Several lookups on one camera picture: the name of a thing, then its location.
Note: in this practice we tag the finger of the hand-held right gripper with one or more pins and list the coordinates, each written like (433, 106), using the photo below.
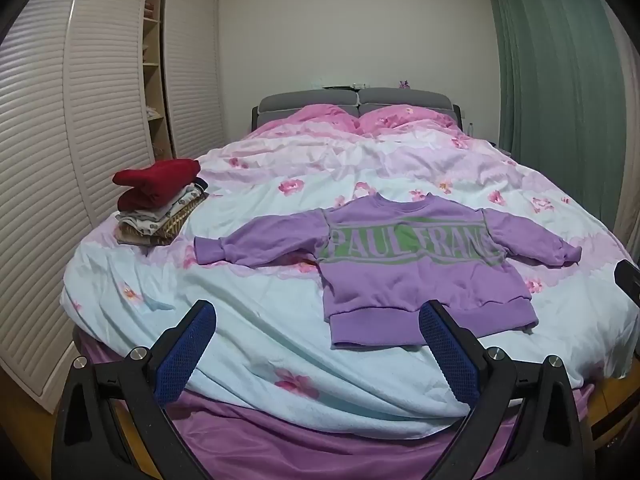
(630, 282)

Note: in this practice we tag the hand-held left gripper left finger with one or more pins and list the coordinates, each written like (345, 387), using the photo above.
(187, 350)

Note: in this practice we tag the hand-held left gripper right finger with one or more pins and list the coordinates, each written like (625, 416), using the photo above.
(445, 350)

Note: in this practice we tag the purple sweatshirt with green print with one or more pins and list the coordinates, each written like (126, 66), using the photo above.
(400, 280)

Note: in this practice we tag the brown checked folded garment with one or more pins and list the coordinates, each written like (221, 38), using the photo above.
(165, 230)

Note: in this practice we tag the purple bed sheet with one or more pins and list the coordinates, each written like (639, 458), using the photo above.
(280, 440)

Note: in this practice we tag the white patterned folded garment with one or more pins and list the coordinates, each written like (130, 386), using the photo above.
(170, 207)

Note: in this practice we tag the dark navy folded garment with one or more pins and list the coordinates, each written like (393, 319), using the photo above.
(201, 185)

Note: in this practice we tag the bed with floral duvet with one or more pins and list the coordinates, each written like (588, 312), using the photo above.
(310, 160)

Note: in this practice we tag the pink floral pillow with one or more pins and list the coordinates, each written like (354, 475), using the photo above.
(320, 115)
(405, 117)

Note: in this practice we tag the green curtain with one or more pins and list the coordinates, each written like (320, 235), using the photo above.
(550, 60)

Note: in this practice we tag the wide white louvered wardrobe door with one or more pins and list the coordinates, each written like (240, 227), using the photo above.
(55, 135)

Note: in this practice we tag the small purple toy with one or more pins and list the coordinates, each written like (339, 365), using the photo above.
(404, 83)

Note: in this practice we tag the grey upholstered headboard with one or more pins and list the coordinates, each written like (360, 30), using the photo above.
(300, 97)

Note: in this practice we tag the dark flat item on headboard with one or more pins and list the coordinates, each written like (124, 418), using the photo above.
(337, 86)

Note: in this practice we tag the cream wardrobe shelf unit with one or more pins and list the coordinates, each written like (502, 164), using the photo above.
(152, 40)

